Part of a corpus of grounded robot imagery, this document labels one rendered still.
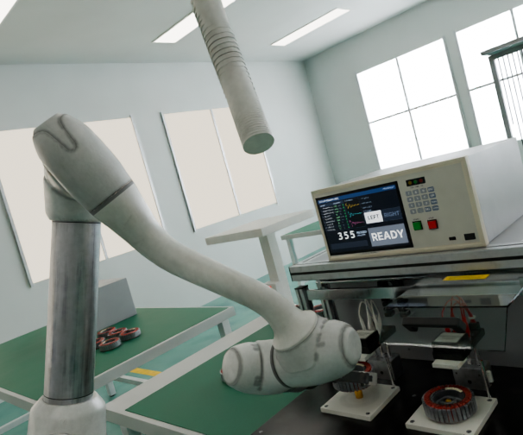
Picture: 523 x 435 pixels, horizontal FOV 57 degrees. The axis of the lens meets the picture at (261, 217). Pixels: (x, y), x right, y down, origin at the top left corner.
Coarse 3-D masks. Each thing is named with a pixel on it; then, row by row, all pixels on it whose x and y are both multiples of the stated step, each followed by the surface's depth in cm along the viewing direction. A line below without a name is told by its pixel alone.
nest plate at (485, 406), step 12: (480, 396) 109; (420, 408) 110; (480, 408) 104; (492, 408) 104; (408, 420) 107; (420, 420) 106; (432, 420) 104; (468, 420) 101; (480, 420) 100; (432, 432) 102; (444, 432) 100; (456, 432) 98; (468, 432) 97
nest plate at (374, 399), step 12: (384, 384) 126; (336, 396) 127; (348, 396) 125; (372, 396) 122; (384, 396) 120; (324, 408) 122; (336, 408) 121; (348, 408) 119; (360, 408) 118; (372, 408) 116
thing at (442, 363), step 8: (432, 352) 111; (440, 352) 110; (448, 352) 108; (456, 352) 107; (464, 352) 107; (440, 360) 110; (448, 360) 108; (456, 360) 107; (464, 360) 108; (440, 368) 108; (448, 368) 107; (456, 368) 105
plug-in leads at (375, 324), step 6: (366, 300) 135; (372, 300) 133; (360, 306) 133; (366, 306) 132; (372, 306) 131; (372, 312) 135; (378, 312) 131; (360, 318) 133; (378, 318) 131; (372, 324) 134; (378, 324) 132; (378, 330) 129
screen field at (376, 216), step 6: (384, 210) 120; (390, 210) 119; (396, 210) 118; (366, 216) 124; (372, 216) 123; (378, 216) 122; (384, 216) 120; (390, 216) 119; (396, 216) 118; (366, 222) 124; (372, 222) 123
